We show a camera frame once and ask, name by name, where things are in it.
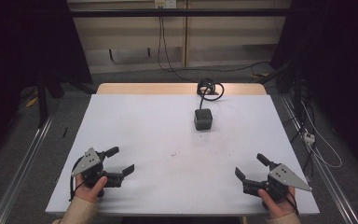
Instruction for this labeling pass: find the aluminium floor rail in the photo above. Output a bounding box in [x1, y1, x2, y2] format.
[279, 93, 358, 224]
[0, 112, 58, 224]

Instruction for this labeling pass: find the person's right hand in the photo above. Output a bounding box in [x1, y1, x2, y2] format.
[257, 186, 297, 219]

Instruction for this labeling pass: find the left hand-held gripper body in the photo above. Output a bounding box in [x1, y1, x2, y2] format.
[71, 147, 109, 198]

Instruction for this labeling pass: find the black metal stand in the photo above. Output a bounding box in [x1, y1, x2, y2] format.
[35, 73, 50, 129]

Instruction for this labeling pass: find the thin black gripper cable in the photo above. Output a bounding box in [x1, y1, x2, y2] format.
[68, 157, 87, 203]
[284, 188, 300, 217]

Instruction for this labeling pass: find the white table cover board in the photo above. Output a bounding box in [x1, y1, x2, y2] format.
[45, 93, 321, 217]

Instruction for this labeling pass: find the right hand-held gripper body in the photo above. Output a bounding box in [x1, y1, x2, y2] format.
[259, 161, 313, 209]

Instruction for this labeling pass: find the wooden table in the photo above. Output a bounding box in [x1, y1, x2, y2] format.
[96, 82, 268, 96]

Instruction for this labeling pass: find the black curtain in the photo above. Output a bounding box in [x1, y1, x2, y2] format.
[269, 0, 358, 171]
[0, 0, 93, 162]

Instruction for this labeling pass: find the person's left hand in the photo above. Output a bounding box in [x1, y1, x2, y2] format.
[74, 174, 109, 204]

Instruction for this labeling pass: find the white wall socket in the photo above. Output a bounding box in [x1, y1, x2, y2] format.
[154, 0, 178, 9]

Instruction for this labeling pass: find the yellow floor tape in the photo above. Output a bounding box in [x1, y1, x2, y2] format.
[25, 95, 40, 108]

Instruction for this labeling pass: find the white cable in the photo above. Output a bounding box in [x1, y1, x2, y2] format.
[300, 100, 344, 170]

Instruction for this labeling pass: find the coiled black adapter cable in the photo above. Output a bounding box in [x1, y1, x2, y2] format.
[196, 77, 226, 110]

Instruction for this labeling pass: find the white power strip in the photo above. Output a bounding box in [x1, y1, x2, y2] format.
[302, 130, 317, 147]

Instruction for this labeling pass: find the long black floor cable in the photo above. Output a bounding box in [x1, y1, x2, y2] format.
[157, 6, 273, 84]

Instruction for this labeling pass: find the black cube power adapter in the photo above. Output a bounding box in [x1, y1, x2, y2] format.
[194, 107, 213, 132]

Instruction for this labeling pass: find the black horizontal metal bar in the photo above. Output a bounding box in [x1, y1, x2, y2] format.
[69, 7, 294, 19]

